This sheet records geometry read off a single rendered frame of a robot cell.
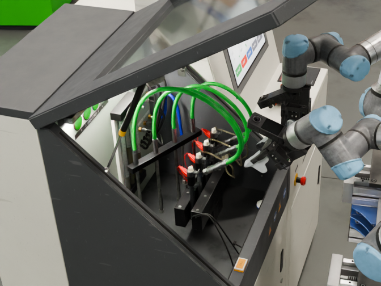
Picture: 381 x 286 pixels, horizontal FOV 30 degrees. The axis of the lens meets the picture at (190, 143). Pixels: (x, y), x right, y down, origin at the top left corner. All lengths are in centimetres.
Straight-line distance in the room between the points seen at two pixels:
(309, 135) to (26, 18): 446
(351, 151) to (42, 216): 99
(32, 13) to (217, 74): 360
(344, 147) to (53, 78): 90
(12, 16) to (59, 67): 389
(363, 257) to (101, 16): 124
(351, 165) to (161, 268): 69
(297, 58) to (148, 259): 75
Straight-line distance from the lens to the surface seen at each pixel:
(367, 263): 193
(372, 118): 196
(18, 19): 611
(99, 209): 213
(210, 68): 256
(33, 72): 224
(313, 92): 305
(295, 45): 211
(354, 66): 208
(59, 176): 213
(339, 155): 183
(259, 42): 303
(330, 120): 181
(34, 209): 227
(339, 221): 389
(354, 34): 579
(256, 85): 297
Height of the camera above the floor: 253
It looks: 35 degrees down
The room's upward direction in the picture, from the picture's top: 3 degrees counter-clockwise
